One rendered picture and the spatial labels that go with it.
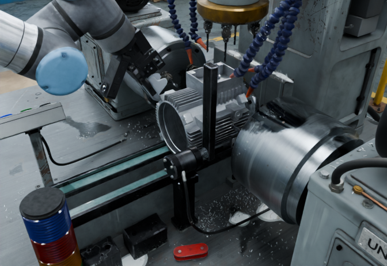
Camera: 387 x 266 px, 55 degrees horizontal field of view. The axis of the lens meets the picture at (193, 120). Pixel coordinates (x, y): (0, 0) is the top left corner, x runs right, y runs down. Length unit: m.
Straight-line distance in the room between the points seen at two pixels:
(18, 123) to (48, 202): 0.52
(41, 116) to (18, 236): 0.32
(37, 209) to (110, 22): 0.44
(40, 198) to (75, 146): 0.81
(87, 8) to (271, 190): 0.53
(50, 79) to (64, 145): 0.72
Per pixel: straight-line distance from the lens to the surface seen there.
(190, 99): 0.98
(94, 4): 0.81
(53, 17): 0.81
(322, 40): 1.04
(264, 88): 1.05
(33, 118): 1.05
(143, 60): 0.91
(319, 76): 1.07
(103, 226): 0.99
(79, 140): 1.39
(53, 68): 0.68
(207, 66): 0.81
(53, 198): 0.56
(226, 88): 1.00
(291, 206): 0.79
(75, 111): 1.57
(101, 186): 1.05
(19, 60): 0.68
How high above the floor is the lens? 1.59
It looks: 33 degrees down
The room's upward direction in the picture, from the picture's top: straight up
